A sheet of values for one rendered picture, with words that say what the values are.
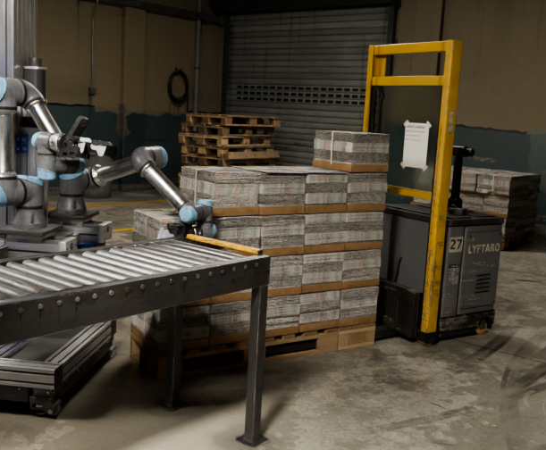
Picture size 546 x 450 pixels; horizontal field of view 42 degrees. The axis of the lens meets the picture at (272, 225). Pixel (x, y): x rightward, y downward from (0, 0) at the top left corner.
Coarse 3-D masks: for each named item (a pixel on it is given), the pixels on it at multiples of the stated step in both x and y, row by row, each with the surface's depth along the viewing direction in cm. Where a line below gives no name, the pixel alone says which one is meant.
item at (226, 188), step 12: (204, 180) 376; (216, 180) 368; (228, 180) 372; (240, 180) 376; (252, 180) 380; (204, 192) 377; (216, 192) 369; (228, 192) 374; (240, 192) 377; (252, 192) 382; (216, 204) 371; (228, 204) 374; (240, 204) 379; (252, 204) 383; (216, 216) 374
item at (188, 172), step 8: (184, 168) 394; (192, 168) 387; (200, 168) 390; (216, 168) 397; (224, 168) 400; (184, 176) 394; (192, 176) 386; (184, 184) 394; (192, 184) 387; (184, 192) 393; (192, 192) 386; (192, 200) 386
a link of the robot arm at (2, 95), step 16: (0, 80) 295; (16, 80) 302; (0, 96) 294; (16, 96) 301; (0, 112) 298; (0, 128) 299; (0, 144) 300; (0, 160) 301; (0, 176) 301; (16, 176) 306; (0, 192) 300; (16, 192) 306
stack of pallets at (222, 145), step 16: (192, 128) 1048; (208, 128) 1021; (224, 128) 999; (240, 128) 1045; (256, 128) 1093; (272, 128) 1086; (192, 144) 1034; (208, 144) 1025; (224, 144) 1003; (240, 144) 1044; (256, 144) 1076; (192, 160) 1054; (208, 160) 1027
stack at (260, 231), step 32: (160, 224) 355; (192, 224) 363; (224, 224) 374; (256, 224) 385; (288, 224) 396; (320, 224) 408; (288, 256) 399; (320, 256) 412; (160, 320) 363; (192, 320) 373; (224, 320) 383; (288, 320) 406; (320, 320) 419; (192, 352) 375; (224, 352) 386; (320, 352) 422
